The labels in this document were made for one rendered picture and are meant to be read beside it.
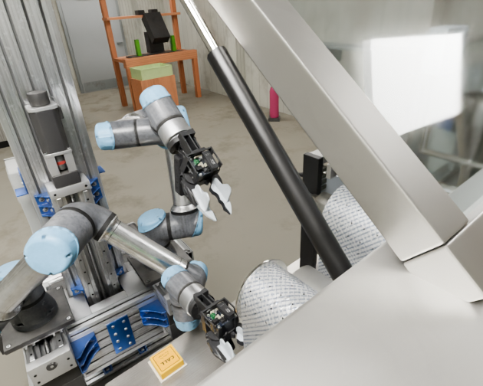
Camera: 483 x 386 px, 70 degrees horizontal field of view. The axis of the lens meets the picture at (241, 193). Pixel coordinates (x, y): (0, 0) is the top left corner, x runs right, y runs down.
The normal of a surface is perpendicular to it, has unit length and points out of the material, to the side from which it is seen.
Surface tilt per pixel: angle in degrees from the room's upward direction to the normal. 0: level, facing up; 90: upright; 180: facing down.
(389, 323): 0
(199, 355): 0
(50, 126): 90
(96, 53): 90
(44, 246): 86
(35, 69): 90
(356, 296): 0
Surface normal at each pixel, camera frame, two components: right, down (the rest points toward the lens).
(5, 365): -0.05, -0.87
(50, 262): 0.01, 0.41
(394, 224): -0.77, 0.34
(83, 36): 0.58, 0.36
